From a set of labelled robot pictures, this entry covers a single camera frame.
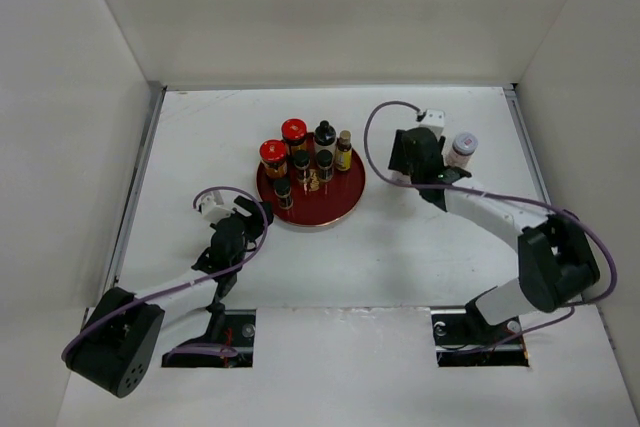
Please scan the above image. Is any aluminium table rail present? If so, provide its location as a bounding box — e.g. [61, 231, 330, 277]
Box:
[502, 85, 551, 204]
[97, 81, 167, 299]

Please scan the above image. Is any right aluminium table rail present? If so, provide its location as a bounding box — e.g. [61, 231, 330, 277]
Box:
[502, 85, 551, 204]

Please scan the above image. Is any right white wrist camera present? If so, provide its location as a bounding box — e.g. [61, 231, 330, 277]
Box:
[417, 109, 446, 139]

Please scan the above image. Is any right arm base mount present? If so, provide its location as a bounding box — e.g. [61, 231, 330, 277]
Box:
[431, 305, 529, 368]

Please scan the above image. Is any left aluminium table rail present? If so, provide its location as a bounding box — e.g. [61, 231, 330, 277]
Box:
[97, 81, 167, 299]

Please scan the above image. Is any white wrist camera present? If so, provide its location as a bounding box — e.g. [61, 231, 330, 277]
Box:
[195, 192, 233, 223]
[417, 109, 446, 139]

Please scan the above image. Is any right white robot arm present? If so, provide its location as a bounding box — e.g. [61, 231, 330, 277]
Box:
[389, 127, 600, 343]

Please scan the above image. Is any white-lid spice jar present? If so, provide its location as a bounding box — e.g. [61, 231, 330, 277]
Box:
[446, 132, 478, 168]
[391, 171, 411, 185]

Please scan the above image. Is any clear salt grinder black top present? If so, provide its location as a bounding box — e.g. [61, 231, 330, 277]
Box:
[313, 120, 337, 155]

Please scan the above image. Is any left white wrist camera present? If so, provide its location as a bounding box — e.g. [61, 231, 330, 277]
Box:
[195, 192, 233, 223]

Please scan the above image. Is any red-lid dark sauce jar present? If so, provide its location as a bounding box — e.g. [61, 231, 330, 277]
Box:
[281, 118, 307, 157]

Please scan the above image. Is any round red lacquer tray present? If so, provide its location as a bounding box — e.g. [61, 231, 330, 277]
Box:
[256, 133, 366, 227]

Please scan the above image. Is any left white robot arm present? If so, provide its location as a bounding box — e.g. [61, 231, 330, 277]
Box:
[61, 187, 274, 398]

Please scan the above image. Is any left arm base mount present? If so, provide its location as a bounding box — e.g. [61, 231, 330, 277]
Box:
[161, 302, 256, 368]

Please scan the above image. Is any yellow-label beige-cap spice bottle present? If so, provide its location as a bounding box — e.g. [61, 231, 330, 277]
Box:
[334, 130, 352, 172]

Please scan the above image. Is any black-cap spice bottle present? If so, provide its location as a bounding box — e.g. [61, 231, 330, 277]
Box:
[293, 149, 310, 184]
[273, 177, 293, 210]
[315, 149, 334, 183]

